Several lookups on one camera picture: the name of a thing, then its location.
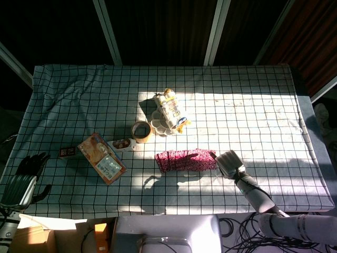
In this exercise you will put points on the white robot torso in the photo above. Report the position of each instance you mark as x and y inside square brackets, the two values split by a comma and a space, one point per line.
[168, 233]

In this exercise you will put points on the black grid white tablecloth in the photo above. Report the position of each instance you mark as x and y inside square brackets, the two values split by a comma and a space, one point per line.
[168, 137]

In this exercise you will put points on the white window frame bar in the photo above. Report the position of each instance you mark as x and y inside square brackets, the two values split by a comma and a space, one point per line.
[214, 33]
[14, 66]
[107, 31]
[324, 91]

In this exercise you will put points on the orange snack box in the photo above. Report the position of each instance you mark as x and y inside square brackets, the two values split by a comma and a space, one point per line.
[102, 158]

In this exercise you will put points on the cardboard box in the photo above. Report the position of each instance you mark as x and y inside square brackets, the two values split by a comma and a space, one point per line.
[39, 237]

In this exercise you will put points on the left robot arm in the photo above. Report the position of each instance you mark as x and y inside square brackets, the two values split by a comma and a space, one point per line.
[8, 226]

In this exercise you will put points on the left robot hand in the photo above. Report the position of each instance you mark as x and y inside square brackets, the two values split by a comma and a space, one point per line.
[25, 175]

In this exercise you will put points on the packaged snack bag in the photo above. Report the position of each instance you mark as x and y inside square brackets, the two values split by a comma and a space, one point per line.
[171, 109]

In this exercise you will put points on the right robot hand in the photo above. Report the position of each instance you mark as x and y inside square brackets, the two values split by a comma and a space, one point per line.
[231, 163]

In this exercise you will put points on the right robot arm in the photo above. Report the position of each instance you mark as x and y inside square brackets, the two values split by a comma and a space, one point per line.
[276, 208]

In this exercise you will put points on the white flower-shaped palette tray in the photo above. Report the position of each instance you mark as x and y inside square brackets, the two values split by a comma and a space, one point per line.
[162, 124]

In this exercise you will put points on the red patterned pouch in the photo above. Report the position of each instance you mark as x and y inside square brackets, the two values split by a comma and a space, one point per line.
[186, 160]

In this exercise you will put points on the brown wooden panel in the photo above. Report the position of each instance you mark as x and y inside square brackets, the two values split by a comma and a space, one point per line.
[305, 44]

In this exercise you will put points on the white brown wrapped snack bar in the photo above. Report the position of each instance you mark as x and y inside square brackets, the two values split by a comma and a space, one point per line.
[121, 145]

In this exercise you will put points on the small dark brown box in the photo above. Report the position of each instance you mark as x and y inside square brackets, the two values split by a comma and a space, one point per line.
[67, 152]

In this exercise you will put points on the brown packing tape roll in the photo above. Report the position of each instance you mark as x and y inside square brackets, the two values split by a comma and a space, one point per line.
[141, 132]

